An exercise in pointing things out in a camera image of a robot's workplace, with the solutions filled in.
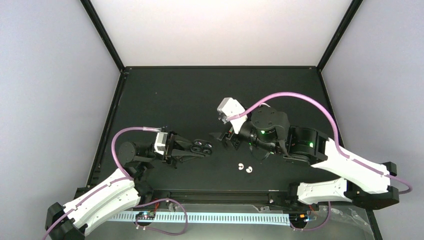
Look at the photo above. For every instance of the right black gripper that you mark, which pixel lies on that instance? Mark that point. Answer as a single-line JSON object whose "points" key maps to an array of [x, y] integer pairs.
{"points": [[234, 142]]}

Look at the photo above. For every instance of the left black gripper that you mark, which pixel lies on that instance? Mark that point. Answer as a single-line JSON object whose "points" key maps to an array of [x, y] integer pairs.
{"points": [[172, 156]]}

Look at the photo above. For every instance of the black charging case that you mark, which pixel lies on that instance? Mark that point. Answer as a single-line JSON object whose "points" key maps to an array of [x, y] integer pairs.
{"points": [[200, 146]]}

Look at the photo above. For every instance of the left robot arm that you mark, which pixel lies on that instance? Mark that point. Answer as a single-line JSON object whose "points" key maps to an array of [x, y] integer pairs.
{"points": [[125, 188]]}

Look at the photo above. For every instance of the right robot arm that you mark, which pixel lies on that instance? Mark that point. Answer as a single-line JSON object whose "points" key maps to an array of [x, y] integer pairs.
{"points": [[359, 182]]}

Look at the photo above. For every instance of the left circuit board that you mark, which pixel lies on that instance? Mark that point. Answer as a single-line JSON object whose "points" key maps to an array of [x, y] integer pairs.
{"points": [[145, 216]]}

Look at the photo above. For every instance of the circuit board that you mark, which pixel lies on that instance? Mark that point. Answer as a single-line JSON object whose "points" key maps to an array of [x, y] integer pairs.
{"points": [[145, 216], [302, 218]]}

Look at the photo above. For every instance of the right circuit board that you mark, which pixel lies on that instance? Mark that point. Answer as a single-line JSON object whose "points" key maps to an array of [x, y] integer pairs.
{"points": [[302, 218]]}

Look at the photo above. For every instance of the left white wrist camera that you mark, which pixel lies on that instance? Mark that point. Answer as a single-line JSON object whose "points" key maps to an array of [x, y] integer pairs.
{"points": [[160, 144]]}

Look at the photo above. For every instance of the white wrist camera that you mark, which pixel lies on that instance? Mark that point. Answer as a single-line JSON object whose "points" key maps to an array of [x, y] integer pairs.
{"points": [[230, 107], [160, 144]]}

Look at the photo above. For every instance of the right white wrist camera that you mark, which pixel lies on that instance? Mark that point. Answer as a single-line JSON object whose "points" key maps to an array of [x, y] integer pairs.
{"points": [[230, 107]]}

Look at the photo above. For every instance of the light blue cable duct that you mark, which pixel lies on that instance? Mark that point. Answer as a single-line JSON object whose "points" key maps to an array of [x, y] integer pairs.
{"points": [[278, 219]]}

